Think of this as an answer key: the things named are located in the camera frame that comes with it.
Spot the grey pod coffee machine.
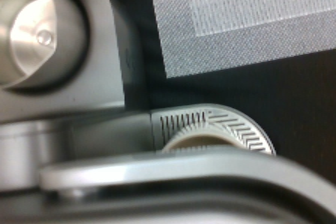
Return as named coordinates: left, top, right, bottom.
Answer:
left=0, top=0, right=336, bottom=224

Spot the white ceramic mug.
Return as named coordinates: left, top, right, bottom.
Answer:
left=161, top=133, right=248, bottom=155

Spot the black tablecloth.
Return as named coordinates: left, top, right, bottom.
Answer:
left=110, top=0, right=336, bottom=186

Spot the grey woven placemat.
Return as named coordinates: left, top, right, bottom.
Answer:
left=153, top=0, right=336, bottom=78

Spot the steel milk frother jug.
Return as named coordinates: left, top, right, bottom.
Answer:
left=0, top=0, right=89, bottom=89

